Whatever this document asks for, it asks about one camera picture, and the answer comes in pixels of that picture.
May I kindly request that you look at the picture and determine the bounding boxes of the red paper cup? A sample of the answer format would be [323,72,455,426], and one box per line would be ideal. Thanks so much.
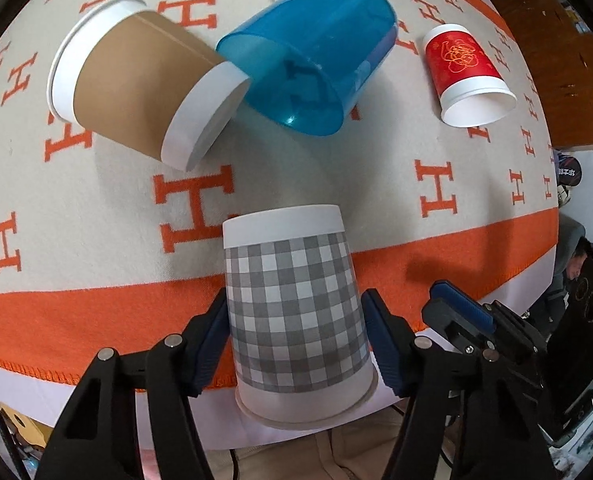
[422,24,517,128]

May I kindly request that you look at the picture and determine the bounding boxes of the orange beige H-pattern blanket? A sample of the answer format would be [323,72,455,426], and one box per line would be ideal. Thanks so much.
[0,0,557,399]

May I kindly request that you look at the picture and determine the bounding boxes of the brown sleeve paper cup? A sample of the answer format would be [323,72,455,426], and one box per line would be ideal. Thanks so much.
[46,0,251,171]

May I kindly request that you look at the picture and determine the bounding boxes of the blue translucent plastic cup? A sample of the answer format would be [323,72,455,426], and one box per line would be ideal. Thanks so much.
[216,0,397,136]

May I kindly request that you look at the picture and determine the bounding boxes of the grey plaid paper cup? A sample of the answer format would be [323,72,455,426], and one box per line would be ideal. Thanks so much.
[223,205,379,430]

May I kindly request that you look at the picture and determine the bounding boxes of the dark wooden cabinet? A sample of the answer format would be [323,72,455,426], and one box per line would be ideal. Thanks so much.
[491,0,593,148]

